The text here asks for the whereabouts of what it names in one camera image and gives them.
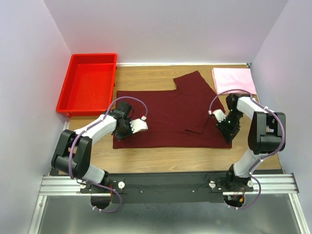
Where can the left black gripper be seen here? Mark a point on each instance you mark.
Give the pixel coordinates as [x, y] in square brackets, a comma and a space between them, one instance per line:
[120, 136]

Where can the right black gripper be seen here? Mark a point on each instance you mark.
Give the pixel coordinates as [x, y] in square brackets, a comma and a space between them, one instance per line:
[227, 133]

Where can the maroon t shirt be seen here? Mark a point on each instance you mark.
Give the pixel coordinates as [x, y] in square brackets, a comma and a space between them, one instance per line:
[175, 118]

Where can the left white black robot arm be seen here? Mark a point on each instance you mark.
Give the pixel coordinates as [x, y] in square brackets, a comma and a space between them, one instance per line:
[73, 151]

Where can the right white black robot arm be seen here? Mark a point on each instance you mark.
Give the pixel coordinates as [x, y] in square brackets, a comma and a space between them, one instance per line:
[267, 136]

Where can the folded pink t shirt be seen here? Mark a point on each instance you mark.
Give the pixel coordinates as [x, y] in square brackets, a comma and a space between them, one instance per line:
[233, 78]

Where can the red plastic bin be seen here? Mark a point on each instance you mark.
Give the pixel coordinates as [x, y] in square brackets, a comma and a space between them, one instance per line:
[88, 85]

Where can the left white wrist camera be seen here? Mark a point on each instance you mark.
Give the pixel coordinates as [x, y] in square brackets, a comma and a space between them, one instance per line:
[138, 125]

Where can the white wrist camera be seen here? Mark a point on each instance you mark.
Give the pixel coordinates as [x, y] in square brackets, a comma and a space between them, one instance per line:
[138, 125]
[219, 115]

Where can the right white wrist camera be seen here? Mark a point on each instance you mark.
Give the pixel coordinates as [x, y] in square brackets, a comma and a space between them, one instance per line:
[219, 115]

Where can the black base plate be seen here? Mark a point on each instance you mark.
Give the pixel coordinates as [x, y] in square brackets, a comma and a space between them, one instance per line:
[178, 187]

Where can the aluminium frame rail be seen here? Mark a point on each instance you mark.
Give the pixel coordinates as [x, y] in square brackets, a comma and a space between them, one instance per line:
[269, 184]

